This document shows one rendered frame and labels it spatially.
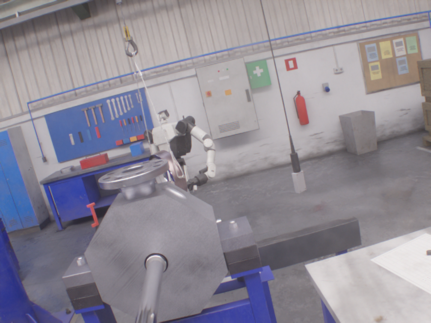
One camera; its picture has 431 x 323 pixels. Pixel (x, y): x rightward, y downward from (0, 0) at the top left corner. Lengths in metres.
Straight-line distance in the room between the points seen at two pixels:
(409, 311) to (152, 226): 0.88
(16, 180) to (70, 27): 2.71
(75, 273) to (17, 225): 5.69
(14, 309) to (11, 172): 3.88
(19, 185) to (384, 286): 6.20
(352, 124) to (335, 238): 4.63
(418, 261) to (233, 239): 0.69
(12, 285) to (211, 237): 2.23
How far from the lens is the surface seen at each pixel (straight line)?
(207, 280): 1.43
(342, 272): 1.50
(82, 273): 1.48
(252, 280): 1.48
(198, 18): 6.67
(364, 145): 6.60
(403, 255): 1.57
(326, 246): 1.91
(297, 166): 2.29
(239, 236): 1.37
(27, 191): 6.89
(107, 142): 6.73
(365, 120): 6.53
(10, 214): 7.15
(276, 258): 1.86
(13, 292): 3.32
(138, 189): 1.34
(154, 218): 1.34
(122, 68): 6.71
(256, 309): 1.54
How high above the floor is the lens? 1.64
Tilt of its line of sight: 13 degrees down
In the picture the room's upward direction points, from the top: 13 degrees counter-clockwise
